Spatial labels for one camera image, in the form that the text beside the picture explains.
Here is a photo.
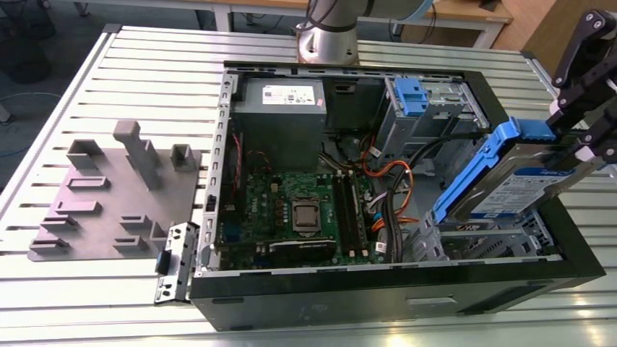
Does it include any thin red wire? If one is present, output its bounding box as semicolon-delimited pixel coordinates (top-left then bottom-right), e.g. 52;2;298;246
225;132;245;213

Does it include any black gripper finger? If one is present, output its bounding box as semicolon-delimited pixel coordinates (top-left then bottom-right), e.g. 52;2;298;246
545;9;617;137
573;111;617;167

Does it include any green motherboard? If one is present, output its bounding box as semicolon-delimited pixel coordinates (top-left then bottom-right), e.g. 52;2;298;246
214;171;386;270

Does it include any thick black cable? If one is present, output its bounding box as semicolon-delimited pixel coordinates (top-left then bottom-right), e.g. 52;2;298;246
389;132;482;263

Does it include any black PC case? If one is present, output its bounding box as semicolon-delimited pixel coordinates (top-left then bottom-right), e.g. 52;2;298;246
186;59;607;332

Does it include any grey parts rack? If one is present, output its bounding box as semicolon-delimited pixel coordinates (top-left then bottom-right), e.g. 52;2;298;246
22;121;203;263

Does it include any wooden cabinet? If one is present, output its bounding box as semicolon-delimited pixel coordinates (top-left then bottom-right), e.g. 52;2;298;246
522;0;617;98

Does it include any blue plastic drive latch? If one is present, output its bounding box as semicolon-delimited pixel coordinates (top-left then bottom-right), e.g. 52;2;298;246
391;78;429;117

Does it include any white frame desk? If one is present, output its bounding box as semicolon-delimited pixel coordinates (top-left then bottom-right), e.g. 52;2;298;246
71;0;309;33

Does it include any metal disk bay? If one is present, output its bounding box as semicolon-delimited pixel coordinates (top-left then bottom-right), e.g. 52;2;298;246
418;213;555;261

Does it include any wooden desk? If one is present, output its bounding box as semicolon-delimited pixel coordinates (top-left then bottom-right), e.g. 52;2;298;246
389;0;514;50

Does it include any black chair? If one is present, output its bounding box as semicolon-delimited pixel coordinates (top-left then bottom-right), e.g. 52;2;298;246
0;0;54;84

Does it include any orange wire bundle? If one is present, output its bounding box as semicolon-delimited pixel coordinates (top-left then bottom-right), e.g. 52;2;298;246
361;160;419;232

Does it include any hard disk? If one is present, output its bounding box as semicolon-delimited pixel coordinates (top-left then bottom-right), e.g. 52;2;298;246
430;117;603;232

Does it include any grey power supply unit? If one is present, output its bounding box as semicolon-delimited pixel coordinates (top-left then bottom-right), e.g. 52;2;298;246
229;77;329;174

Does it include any metal slot cover bracket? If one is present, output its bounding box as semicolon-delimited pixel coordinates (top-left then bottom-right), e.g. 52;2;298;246
151;221;199;305

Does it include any grey metal drive cage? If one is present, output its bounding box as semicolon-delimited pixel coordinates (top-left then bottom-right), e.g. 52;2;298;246
374;75;487;174

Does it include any silver CPU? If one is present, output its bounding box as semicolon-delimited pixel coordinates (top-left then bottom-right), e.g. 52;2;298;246
291;205;322;227

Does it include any black graphics card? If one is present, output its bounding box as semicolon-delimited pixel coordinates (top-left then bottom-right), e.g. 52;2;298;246
210;238;338;263

